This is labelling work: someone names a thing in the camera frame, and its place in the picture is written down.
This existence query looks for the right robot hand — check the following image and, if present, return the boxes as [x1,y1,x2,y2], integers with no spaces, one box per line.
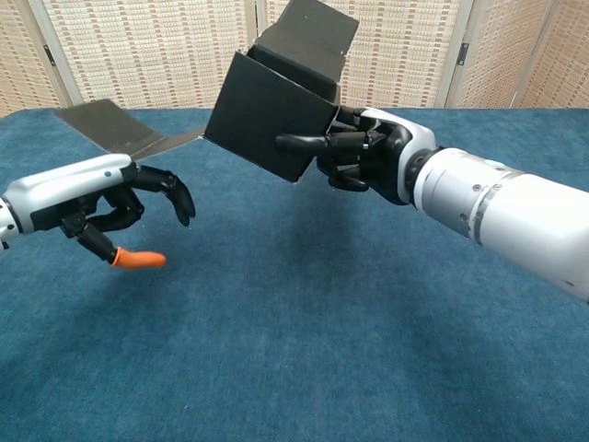
[274,106,436,206]

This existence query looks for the left robot hand orange thumb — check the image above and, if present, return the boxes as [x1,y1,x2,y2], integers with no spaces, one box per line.
[2,154,197,271]

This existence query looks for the black foldable cardboard box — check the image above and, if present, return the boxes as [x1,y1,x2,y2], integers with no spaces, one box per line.
[54,0,361,184]

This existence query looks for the woven bamboo screen panel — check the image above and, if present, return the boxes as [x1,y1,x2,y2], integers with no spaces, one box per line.
[0,0,75,119]
[513,0,589,111]
[255,0,473,111]
[27,0,263,111]
[441,0,551,111]

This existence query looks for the blue felt table cover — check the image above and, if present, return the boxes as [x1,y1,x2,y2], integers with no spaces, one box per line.
[0,108,589,442]

